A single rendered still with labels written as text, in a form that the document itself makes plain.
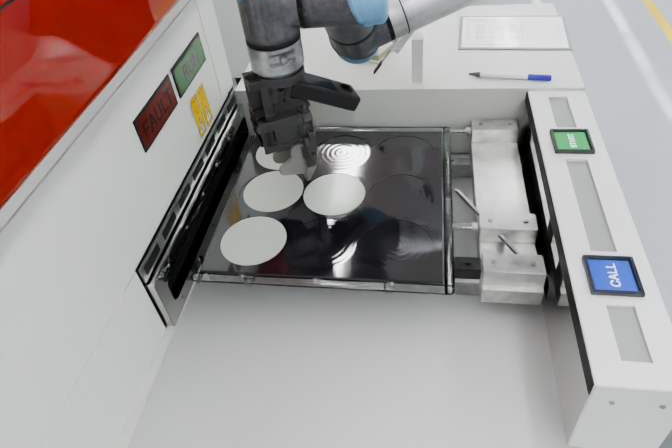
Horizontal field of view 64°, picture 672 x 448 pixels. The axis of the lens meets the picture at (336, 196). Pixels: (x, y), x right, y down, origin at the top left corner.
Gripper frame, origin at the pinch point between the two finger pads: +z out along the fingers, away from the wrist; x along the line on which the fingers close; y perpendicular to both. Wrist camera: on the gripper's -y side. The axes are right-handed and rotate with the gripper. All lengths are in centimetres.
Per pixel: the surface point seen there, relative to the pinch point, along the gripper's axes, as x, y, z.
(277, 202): 3.2, 7.0, 1.3
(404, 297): 23.3, -5.5, 9.4
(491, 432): 45.6, -5.9, 9.4
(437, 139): 0.5, -23.6, 1.4
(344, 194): 6.3, -3.4, 1.4
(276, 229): 8.9, 8.9, 1.4
